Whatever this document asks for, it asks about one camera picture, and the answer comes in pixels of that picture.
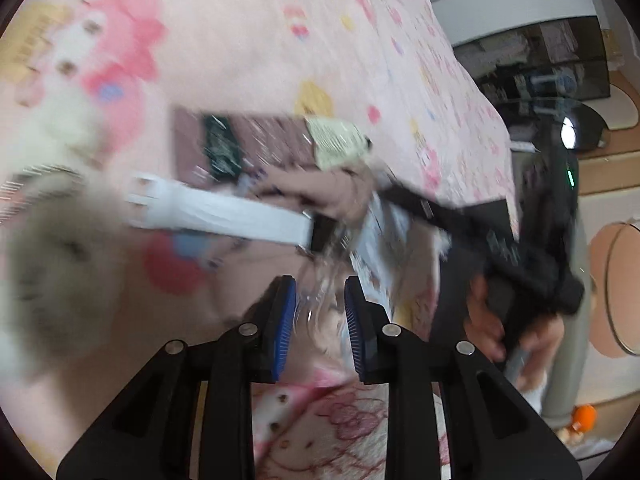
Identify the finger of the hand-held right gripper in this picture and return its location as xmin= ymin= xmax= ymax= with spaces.
xmin=371 ymin=184 xmax=448 ymax=228

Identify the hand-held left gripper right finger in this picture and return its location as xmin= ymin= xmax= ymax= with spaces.
xmin=344 ymin=276 xmax=583 ymax=480

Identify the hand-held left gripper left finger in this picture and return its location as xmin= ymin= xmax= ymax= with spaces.
xmin=56 ymin=276 xmax=297 ymax=480

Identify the green mauve cream tube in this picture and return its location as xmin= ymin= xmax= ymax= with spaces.
xmin=171 ymin=106 xmax=375 ymax=183

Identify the person's right hand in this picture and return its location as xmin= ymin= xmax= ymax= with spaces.
xmin=465 ymin=279 xmax=566 ymax=377

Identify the clear plastic bag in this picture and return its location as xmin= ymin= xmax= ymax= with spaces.
xmin=294 ymin=199 xmax=418 ymax=316

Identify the white belt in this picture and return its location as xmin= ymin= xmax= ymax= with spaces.
xmin=124 ymin=172 xmax=337 ymax=253

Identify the orange toy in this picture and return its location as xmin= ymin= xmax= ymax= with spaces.
xmin=569 ymin=403 xmax=599 ymax=434

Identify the black glass cabinet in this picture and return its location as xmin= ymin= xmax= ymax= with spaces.
xmin=451 ymin=16 xmax=615 ymax=152

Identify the grey fluffy plush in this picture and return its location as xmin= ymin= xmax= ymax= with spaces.
xmin=0 ymin=194 xmax=133 ymax=377

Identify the pink printed blanket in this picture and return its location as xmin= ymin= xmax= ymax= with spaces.
xmin=0 ymin=0 xmax=522 ymax=480

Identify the white fluffy scrunchie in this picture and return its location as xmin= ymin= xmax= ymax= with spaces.
xmin=29 ymin=91 xmax=110 ymax=162

